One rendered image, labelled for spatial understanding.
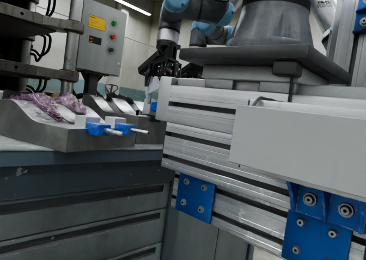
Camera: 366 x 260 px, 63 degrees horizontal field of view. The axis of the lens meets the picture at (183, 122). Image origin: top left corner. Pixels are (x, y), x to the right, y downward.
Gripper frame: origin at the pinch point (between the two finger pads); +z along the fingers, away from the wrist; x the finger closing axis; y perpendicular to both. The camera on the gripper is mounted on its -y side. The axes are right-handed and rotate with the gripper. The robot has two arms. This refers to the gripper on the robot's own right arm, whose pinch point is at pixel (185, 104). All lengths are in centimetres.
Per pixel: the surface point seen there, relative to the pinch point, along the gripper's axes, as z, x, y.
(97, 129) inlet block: 9, -57, 26
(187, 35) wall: -219, 558, -559
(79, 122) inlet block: 8, -59, 21
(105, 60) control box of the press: -20, 2, -73
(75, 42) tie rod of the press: -24, -24, -60
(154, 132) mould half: 11.2, -28.6, 14.3
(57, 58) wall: -81, 231, -689
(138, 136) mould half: 12.4, -35.3, 14.3
